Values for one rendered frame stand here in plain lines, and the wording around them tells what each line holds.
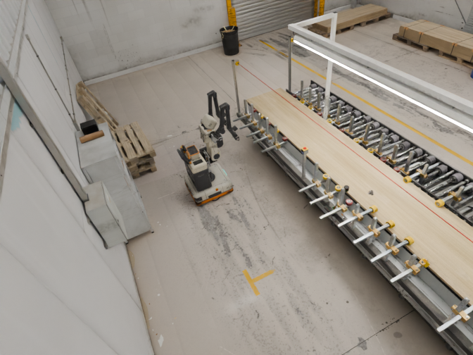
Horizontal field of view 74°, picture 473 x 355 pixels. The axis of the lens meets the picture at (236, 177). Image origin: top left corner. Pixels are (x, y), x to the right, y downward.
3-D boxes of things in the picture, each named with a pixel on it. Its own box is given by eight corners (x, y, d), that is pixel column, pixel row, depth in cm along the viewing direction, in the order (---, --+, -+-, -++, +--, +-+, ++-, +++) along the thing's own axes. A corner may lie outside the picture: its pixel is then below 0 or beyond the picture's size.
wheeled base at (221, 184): (197, 208, 514) (194, 197, 497) (185, 184, 558) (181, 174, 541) (234, 191, 530) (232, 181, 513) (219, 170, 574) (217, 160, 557)
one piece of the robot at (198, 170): (199, 198, 509) (188, 159, 453) (188, 179, 547) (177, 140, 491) (218, 190, 518) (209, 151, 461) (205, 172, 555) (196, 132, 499)
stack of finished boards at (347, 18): (386, 13, 1030) (388, 8, 1018) (327, 33, 965) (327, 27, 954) (369, 8, 1082) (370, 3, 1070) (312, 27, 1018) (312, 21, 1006)
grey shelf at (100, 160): (126, 244, 480) (80, 168, 375) (116, 206, 542) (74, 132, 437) (154, 232, 491) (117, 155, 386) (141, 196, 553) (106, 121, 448)
